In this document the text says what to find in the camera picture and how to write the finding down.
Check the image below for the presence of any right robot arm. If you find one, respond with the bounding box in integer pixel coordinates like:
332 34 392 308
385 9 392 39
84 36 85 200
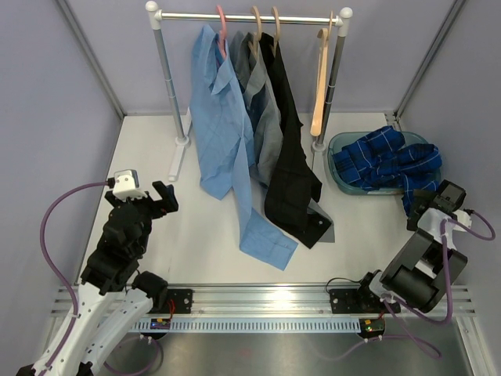
354 180 466 314

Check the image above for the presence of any teal transparent plastic tray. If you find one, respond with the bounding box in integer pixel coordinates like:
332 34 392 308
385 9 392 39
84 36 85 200
327 131 441 196

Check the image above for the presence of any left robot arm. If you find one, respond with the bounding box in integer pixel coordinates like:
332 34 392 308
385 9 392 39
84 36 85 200
17 175 178 375

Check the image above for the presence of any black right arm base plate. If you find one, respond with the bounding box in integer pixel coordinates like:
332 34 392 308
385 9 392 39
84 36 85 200
328 287 390 314

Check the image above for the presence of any light blue slotted cable duct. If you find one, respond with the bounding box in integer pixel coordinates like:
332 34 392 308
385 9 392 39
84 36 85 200
129 317 361 334

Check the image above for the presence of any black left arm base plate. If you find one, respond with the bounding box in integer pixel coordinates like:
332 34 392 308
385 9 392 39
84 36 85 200
150 288 193 314

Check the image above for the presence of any black shirt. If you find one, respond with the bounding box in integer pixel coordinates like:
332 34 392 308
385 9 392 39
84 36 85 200
259 33 332 248

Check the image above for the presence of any beige hanger with black shirt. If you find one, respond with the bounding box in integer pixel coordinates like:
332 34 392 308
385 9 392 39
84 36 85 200
271 6 281 56

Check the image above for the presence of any beige hanger of plaid shirt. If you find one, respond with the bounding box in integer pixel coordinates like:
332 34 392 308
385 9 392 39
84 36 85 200
310 12 333 137

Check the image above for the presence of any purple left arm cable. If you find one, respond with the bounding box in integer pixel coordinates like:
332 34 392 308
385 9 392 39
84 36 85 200
39 180 161 376

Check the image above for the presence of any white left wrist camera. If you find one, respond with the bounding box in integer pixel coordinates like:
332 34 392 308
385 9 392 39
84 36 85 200
109 169 147 201

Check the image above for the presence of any pink plastic hanger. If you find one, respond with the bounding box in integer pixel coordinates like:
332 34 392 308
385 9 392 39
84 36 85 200
216 5 227 60

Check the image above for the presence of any grey shirt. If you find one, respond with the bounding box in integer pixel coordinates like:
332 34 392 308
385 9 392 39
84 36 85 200
229 31 335 243

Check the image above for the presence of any beige hanger with grey shirt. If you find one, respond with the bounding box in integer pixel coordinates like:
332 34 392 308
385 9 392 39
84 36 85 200
247 5 262 60

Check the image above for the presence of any blue plaid shirt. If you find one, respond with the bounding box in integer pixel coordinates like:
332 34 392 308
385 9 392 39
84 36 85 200
332 126 442 215

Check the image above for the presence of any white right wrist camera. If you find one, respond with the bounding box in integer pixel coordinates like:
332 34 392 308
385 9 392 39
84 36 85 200
453 210 472 229

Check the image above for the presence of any white and chrome clothes rack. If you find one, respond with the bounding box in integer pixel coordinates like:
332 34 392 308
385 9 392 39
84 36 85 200
145 1 353 182

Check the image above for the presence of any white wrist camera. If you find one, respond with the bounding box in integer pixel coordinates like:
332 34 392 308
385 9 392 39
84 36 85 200
453 210 472 229
109 169 147 201

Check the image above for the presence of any light blue shirt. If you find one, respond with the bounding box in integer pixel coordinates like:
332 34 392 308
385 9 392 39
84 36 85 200
189 25 297 270

